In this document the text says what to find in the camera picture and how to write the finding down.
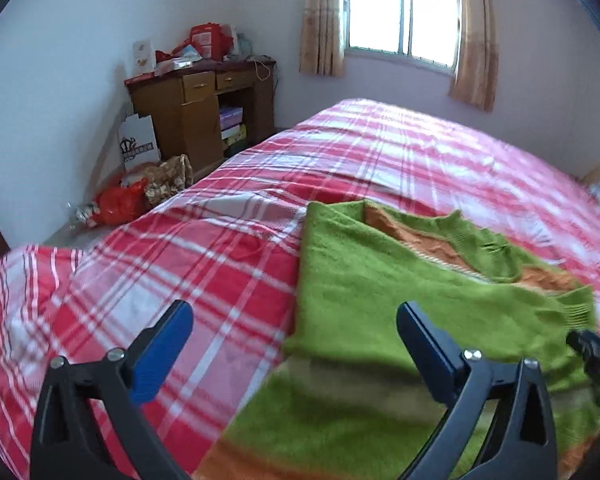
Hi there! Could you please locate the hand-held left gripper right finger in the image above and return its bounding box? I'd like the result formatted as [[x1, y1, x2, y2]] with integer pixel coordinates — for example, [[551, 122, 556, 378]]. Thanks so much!
[[396, 301, 561, 480]]

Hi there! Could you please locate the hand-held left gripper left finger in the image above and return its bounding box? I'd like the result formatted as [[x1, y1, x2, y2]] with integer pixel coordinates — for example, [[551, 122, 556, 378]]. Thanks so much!
[[29, 300, 195, 480]]

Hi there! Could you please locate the green knitted sweater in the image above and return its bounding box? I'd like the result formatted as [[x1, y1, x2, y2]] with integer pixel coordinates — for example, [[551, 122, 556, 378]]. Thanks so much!
[[195, 200, 600, 480]]

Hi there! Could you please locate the red plastic bag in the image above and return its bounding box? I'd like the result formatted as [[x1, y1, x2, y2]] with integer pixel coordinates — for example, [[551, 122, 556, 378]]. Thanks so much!
[[91, 178, 148, 226]]

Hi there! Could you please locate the brown patterned bag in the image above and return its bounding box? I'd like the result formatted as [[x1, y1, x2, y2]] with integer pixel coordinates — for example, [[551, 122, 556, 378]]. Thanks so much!
[[142, 154, 195, 206]]

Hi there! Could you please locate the red plaid bed sheet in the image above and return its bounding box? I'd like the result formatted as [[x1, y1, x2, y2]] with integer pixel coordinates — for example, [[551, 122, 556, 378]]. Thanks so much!
[[0, 97, 600, 480]]

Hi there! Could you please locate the white crown print paper bag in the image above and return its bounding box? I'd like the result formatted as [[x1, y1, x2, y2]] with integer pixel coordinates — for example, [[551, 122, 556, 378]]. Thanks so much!
[[118, 114, 161, 173]]

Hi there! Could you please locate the yellow box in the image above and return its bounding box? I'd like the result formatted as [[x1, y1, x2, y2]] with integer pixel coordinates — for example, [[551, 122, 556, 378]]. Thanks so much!
[[221, 125, 247, 153]]

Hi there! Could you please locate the brown wooden desk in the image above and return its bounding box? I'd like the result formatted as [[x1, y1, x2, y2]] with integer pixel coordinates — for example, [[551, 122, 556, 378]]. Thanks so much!
[[126, 59, 277, 173]]

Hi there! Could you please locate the purple box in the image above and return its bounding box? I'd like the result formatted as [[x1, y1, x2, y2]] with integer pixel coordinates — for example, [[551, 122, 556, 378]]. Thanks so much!
[[219, 106, 244, 131]]

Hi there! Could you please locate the red packets pile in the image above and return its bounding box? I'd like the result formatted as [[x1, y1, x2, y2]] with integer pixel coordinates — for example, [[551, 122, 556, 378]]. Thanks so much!
[[155, 42, 201, 75]]

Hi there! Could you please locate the red gift bag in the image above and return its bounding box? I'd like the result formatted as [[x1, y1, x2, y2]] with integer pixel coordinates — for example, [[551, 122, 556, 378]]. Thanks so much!
[[189, 22, 231, 62]]

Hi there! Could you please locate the beige curtain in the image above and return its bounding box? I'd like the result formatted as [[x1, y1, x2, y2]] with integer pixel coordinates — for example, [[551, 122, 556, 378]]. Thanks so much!
[[299, 0, 348, 77], [447, 0, 498, 113]]

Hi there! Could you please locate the window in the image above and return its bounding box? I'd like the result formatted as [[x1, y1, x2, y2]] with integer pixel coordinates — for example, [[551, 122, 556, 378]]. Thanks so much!
[[341, 0, 462, 77]]

